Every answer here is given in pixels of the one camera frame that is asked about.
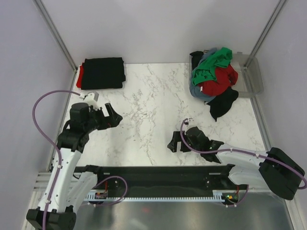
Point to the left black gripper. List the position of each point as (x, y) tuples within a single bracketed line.
[(107, 121)]

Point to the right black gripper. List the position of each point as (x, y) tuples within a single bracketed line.
[(172, 145)]

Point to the black t shirt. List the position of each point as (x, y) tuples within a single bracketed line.
[(103, 73), (222, 103)]

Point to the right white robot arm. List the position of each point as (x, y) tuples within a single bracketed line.
[(272, 169)]

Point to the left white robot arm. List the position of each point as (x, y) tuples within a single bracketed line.
[(60, 202)]

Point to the folded red t shirt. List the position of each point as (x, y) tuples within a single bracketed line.
[(79, 76)]

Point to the grey blue t shirt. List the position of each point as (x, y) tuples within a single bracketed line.
[(196, 58)]

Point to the green t shirt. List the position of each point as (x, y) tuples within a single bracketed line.
[(215, 58)]

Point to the dark red t shirt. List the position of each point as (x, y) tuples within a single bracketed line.
[(225, 78)]

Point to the clear plastic bin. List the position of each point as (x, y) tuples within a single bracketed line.
[(249, 83)]

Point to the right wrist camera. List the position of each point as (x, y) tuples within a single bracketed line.
[(188, 121)]

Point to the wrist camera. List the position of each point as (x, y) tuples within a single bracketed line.
[(91, 99), (188, 121)]

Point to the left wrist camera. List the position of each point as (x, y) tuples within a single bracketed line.
[(91, 99)]

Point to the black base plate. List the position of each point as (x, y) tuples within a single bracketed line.
[(162, 181)]

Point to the aluminium front rail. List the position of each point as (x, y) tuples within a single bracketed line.
[(43, 179)]

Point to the white slotted cable duct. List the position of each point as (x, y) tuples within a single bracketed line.
[(216, 197)]

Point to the left aluminium frame post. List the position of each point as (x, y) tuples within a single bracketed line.
[(54, 31)]

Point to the aluminium frame post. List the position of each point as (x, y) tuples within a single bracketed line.
[(272, 19), (54, 31)]

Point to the right aluminium frame post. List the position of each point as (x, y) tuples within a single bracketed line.
[(272, 19)]

